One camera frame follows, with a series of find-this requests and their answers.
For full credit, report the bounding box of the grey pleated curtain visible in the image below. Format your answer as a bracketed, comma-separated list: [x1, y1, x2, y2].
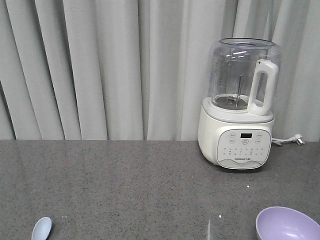
[0, 0, 320, 142]

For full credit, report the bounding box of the purple plastic bowl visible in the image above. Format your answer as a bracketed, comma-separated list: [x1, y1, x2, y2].
[255, 206, 320, 240]

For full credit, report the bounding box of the white soy milk blender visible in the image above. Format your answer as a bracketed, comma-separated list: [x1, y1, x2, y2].
[197, 37, 282, 170]

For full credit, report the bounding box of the light blue plastic spoon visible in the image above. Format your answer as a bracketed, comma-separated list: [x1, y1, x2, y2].
[31, 217, 52, 240]

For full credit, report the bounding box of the white power cord plug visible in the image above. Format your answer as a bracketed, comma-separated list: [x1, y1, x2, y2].
[271, 133, 305, 146]

